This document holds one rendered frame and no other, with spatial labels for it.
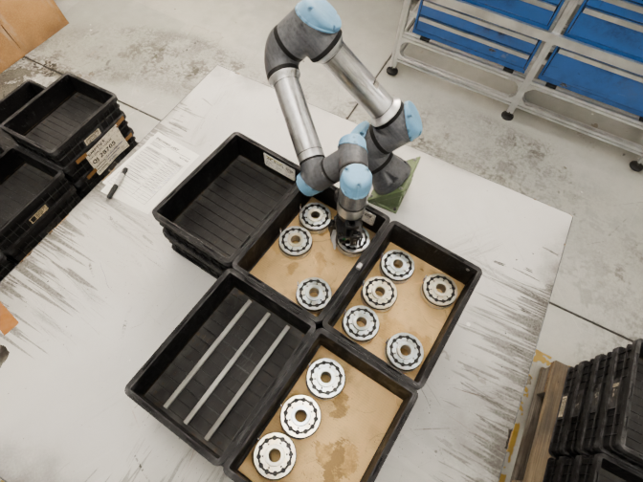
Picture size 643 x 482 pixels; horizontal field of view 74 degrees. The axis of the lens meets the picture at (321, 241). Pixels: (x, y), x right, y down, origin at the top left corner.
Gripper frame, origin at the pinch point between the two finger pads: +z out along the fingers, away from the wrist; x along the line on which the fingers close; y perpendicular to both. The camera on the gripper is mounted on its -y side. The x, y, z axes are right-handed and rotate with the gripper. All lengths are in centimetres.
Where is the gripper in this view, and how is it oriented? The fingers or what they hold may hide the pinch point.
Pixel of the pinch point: (343, 238)
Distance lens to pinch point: 133.3
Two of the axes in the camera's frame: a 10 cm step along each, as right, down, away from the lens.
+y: 0.8, 8.8, -4.8
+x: 10.0, -0.4, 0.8
